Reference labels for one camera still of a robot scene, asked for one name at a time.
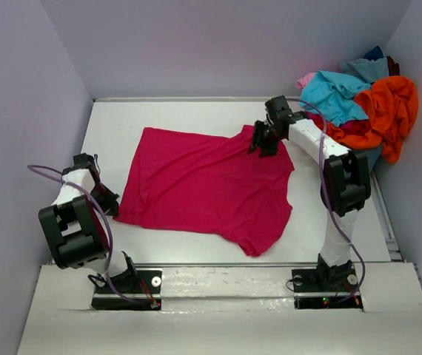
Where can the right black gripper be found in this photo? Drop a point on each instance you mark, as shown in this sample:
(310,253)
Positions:
(263,137)

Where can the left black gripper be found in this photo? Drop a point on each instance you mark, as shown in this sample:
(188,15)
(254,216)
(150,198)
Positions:
(108,200)

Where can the magenta t-shirt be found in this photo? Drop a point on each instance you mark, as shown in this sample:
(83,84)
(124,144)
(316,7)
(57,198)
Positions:
(208,184)

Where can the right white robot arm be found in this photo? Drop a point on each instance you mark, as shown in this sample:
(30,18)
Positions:
(345,188)

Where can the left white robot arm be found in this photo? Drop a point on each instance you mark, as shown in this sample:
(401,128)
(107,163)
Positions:
(77,230)

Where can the pink t-shirt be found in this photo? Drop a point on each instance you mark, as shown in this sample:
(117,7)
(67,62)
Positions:
(302,82)

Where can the cyan t-shirt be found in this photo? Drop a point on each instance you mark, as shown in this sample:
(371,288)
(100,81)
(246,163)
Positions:
(333,94)

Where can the red t-shirt in pile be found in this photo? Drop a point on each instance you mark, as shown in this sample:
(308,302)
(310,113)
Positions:
(355,127)

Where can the slate blue t-shirt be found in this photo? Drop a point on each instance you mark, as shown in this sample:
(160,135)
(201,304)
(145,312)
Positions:
(373,155)

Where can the grey-blue t-shirt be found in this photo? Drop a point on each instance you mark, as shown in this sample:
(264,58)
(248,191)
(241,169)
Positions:
(366,70)

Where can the orange t-shirt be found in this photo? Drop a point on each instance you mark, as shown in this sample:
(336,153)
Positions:
(391,104)

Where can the dark blue t-shirt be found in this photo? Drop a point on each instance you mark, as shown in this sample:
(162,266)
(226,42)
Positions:
(374,54)

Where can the maroon t-shirt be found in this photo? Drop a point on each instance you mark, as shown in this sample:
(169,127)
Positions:
(393,66)

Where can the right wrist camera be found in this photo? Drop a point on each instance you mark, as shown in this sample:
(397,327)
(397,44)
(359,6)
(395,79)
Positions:
(278,111)

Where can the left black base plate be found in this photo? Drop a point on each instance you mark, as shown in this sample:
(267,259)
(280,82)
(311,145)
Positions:
(142,294)

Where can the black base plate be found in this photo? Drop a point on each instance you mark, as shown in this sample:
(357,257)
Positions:
(312,294)
(142,294)

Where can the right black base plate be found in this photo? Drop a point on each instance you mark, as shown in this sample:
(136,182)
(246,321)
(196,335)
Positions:
(312,294)

